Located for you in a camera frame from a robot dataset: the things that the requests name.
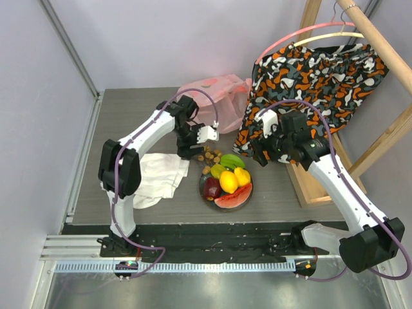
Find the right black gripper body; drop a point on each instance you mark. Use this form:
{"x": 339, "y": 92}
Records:
{"x": 264, "y": 151}

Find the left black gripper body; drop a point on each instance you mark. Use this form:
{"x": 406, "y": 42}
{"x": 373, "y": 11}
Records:
{"x": 187, "y": 138}

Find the brown fake longan bunch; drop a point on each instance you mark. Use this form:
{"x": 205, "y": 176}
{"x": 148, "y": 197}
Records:
{"x": 208, "y": 158}

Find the yellow fake starfruit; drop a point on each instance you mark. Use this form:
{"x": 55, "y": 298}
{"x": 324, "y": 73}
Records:
{"x": 216, "y": 170}

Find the green fake starfruit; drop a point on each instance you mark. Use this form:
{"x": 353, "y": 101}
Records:
{"x": 232, "y": 161}

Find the red fake apple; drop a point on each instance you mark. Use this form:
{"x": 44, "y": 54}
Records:
{"x": 211, "y": 189}

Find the orange fake fruit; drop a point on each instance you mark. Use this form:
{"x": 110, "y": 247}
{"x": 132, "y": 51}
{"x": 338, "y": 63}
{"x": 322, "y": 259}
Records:
{"x": 228, "y": 182}

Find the pink plastic bag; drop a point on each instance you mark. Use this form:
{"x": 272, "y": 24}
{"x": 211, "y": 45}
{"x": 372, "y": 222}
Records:
{"x": 222, "y": 98}

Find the fake watermelon slice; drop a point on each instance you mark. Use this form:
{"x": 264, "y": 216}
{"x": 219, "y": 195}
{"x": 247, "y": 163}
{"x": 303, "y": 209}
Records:
{"x": 236, "y": 199}

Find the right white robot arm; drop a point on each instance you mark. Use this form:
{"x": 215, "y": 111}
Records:
{"x": 371, "y": 238}

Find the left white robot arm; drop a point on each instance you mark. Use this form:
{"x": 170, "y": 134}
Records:
{"x": 120, "y": 172}

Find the white cloth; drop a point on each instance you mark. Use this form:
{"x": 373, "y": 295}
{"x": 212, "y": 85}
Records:
{"x": 161, "y": 176}

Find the blue ceramic plate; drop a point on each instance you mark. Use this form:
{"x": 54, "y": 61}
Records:
{"x": 212, "y": 204}

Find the patterned orange black garment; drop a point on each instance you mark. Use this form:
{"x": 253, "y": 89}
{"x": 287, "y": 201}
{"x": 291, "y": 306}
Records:
{"x": 327, "y": 84}

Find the cream clothes hanger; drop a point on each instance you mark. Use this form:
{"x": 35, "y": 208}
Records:
{"x": 327, "y": 36}

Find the pink clothes hanger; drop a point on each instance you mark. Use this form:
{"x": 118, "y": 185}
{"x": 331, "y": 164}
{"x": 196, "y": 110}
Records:
{"x": 299, "y": 32}

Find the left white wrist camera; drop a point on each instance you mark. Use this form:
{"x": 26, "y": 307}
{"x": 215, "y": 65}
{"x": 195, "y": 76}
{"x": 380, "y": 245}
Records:
{"x": 208, "y": 133}

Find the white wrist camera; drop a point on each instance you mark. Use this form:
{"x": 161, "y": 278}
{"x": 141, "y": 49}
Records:
{"x": 267, "y": 121}
{"x": 208, "y": 133}

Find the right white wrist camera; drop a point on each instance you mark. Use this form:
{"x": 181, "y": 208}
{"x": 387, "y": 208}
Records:
{"x": 267, "y": 121}

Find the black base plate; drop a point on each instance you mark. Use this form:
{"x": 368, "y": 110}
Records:
{"x": 208, "y": 243}

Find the aluminium rail frame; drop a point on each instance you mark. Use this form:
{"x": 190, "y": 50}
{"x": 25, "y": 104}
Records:
{"x": 75, "y": 276}

